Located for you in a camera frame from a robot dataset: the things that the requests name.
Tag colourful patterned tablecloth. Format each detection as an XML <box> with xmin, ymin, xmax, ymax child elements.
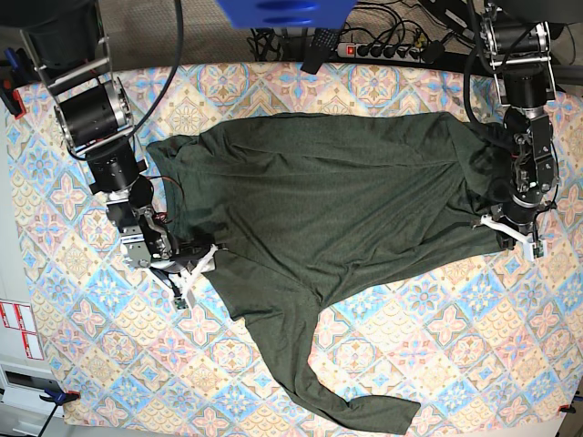
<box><xmin>1</xmin><ymin>63</ymin><xmax>582</xmax><ymax>436</ymax></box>

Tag orange clamp right edge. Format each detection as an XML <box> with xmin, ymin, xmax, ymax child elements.
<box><xmin>558</xmin><ymin>405</ymin><xmax>577</xmax><ymax>414</ymax></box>

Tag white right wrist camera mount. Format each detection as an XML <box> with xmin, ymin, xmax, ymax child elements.
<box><xmin>169</xmin><ymin>244</ymin><xmax>223</xmax><ymax>310</ymax></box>

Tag white power strip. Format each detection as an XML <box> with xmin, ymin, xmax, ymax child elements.
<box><xmin>336</xmin><ymin>43</ymin><xmax>421</xmax><ymax>63</ymax></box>

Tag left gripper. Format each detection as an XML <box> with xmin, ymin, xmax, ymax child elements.
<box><xmin>494</xmin><ymin>193</ymin><xmax>554</xmax><ymax>250</ymax></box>

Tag dark green long-sleeve shirt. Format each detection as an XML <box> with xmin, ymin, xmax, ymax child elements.
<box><xmin>147</xmin><ymin>112</ymin><xmax>511</xmax><ymax>434</ymax></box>

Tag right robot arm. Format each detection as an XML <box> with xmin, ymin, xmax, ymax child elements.
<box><xmin>19</xmin><ymin>1</ymin><xmax>217</xmax><ymax>279</ymax></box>

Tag red white label stickers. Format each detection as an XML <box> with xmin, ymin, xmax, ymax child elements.
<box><xmin>1</xmin><ymin>300</ymin><xmax>44</xmax><ymax>361</ymax></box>

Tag black remote control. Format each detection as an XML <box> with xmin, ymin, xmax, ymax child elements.
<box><xmin>301</xmin><ymin>28</ymin><xmax>341</xmax><ymax>75</ymax></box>

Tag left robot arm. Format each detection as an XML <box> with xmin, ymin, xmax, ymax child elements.
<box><xmin>467</xmin><ymin>1</ymin><xmax>559</xmax><ymax>260</ymax></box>

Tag blue clamp lower left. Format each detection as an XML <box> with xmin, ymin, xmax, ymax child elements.
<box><xmin>38</xmin><ymin>389</ymin><xmax>81</xmax><ymax>437</ymax></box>

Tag blue plastic box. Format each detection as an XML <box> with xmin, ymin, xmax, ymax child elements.
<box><xmin>218</xmin><ymin>0</ymin><xmax>356</xmax><ymax>29</ymax></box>

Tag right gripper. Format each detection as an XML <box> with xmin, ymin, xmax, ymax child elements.
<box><xmin>149</xmin><ymin>243</ymin><xmax>214</xmax><ymax>276</ymax></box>

